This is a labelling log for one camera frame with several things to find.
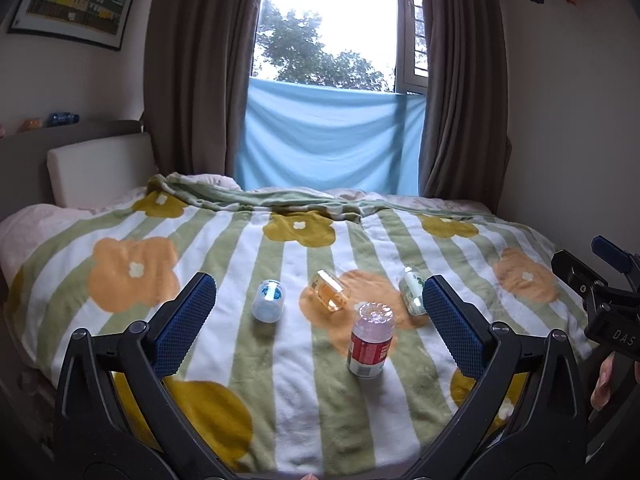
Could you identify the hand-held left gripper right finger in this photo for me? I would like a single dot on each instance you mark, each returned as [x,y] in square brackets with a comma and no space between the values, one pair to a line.
[452,332]

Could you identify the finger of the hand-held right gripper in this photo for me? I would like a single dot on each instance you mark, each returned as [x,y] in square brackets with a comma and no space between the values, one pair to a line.
[575,271]
[609,253]

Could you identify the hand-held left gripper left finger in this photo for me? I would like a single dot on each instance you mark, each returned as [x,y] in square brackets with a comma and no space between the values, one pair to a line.
[182,332]

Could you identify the clear orange plastic cup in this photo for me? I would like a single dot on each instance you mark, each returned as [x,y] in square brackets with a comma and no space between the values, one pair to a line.
[330,291]

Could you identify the white cup with green label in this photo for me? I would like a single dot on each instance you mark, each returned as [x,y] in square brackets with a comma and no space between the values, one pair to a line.
[412,294]

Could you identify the clear cup with red label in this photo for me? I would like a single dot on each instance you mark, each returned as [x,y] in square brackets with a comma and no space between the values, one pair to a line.
[370,345]

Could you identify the white cup with blue label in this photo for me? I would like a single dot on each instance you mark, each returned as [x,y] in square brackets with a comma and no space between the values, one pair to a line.
[267,302]

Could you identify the person's right hand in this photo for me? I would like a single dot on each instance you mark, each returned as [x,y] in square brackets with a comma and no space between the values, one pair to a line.
[604,385]

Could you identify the striped floral blanket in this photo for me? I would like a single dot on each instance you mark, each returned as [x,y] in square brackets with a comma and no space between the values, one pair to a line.
[280,410]

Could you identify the pink pillow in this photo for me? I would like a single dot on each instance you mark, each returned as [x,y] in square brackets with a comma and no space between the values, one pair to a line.
[30,232]

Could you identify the white headboard cushion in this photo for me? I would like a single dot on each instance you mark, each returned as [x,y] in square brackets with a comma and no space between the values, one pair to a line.
[95,170]

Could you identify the brown curtain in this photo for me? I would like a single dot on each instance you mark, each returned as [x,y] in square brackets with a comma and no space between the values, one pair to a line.
[200,70]
[465,85]

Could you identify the light blue cloth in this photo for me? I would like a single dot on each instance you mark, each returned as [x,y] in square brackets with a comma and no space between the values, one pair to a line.
[325,140]

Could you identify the grey headboard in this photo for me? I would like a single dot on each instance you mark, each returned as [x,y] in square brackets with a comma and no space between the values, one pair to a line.
[25,160]

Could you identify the blue plastic bottle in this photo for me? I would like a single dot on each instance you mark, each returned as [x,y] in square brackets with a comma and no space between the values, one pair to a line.
[62,119]

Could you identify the green tree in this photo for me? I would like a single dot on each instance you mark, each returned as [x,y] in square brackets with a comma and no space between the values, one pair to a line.
[300,45]

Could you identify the framed building picture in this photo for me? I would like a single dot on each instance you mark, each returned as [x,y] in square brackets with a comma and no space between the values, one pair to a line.
[75,0]

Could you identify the open window frame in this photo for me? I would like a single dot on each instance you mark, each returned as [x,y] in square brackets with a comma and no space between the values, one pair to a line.
[411,35]

